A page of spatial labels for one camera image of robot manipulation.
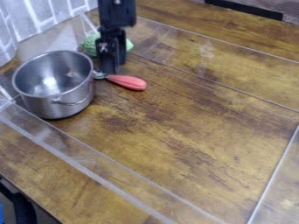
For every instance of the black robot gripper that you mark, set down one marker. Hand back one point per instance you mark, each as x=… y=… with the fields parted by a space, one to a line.
x=117 y=16

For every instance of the pink handled metal spoon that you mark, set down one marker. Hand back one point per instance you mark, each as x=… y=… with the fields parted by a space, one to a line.
x=123 y=80

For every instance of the stainless steel pot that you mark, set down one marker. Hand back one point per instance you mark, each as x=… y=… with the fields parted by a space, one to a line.
x=55 y=83

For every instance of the green bitter melon toy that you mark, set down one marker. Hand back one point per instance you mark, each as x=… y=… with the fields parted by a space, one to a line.
x=89 y=44

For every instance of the black bar at back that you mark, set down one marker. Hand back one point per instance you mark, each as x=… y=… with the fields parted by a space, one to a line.
x=246 y=9

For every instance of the clear acrylic barrier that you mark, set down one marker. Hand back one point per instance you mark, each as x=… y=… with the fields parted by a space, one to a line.
x=201 y=150

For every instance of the black table leg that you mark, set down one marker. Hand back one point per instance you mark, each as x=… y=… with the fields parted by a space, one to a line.
x=23 y=206

